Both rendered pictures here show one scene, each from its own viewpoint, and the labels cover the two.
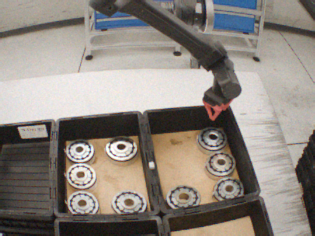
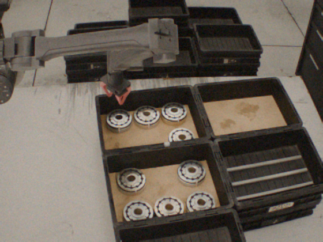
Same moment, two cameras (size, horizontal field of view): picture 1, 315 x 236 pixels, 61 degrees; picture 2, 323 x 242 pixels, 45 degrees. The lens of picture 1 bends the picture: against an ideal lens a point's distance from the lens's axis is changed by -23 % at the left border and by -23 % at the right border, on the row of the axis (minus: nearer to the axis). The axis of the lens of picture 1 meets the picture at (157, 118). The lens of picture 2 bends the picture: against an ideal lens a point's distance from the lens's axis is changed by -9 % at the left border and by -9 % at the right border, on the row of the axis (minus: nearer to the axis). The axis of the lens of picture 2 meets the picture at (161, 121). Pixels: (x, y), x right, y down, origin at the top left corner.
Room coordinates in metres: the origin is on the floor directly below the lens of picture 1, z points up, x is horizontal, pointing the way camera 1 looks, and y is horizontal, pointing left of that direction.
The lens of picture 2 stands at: (0.66, 0.98, 2.09)
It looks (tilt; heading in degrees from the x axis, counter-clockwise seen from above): 47 degrees down; 266
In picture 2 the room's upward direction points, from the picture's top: 3 degrees clockwise
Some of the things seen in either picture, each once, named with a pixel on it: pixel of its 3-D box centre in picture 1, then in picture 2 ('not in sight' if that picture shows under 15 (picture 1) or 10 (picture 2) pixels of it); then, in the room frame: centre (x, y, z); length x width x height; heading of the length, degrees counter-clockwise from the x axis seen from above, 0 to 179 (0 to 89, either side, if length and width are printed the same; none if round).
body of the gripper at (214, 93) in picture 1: (221, 85); (115, 76); (0.76, -0.19, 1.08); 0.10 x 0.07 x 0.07; 138
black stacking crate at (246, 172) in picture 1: (199, 165); (150, 127); (0.63, -0.13, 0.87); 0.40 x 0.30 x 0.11; 10
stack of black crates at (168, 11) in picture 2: not in sight; (156, 30); (0.56, -1.51, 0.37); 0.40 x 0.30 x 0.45; 4
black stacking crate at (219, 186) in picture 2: (100, 174); (165, 191); (0.58, 0.16, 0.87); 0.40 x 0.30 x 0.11; 10
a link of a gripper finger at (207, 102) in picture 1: (216, 106); (119, 93); (0.75, -0.17, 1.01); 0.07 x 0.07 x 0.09; 48
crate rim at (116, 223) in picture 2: (98, 164); (166, 182); (0.58, 0.16, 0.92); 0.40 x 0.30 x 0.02; 10
